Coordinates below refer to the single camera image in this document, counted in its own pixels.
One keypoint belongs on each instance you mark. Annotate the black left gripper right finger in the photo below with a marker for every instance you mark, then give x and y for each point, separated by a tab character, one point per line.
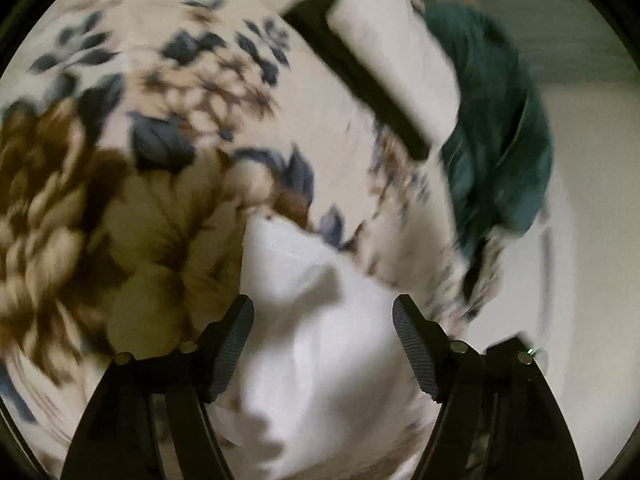
498	417

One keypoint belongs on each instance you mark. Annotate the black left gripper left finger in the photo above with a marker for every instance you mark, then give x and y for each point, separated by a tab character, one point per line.
116	436

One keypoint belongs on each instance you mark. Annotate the dark green velvet blanket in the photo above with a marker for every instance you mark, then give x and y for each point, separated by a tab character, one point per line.
499	158

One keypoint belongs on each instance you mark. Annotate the floral bed blanket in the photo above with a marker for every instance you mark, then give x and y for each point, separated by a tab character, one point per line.
138	137

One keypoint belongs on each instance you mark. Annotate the grey-green curtain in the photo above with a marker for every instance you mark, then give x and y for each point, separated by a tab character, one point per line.
564	41

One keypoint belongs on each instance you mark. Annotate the black and white folded garment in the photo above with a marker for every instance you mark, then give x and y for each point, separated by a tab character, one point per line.
389	60

